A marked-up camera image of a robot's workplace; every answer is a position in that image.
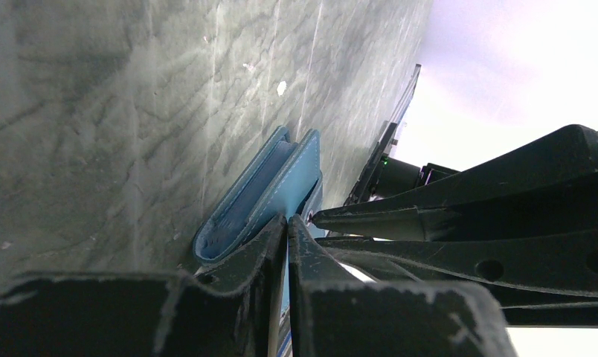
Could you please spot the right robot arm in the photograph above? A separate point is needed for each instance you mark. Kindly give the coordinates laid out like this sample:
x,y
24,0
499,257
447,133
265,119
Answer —
x,y
402,177

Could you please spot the blue leather card holder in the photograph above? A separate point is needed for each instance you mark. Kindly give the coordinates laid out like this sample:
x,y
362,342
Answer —
x,y
284,177

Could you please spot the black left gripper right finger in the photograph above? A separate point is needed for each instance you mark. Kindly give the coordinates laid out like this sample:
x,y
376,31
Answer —
x,y
333,313

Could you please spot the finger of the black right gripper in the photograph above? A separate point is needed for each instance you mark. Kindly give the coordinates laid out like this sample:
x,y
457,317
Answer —
x,y
546,281
549,186

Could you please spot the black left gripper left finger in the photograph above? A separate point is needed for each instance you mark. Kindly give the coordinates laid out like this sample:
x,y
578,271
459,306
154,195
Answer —
x,y
230,310

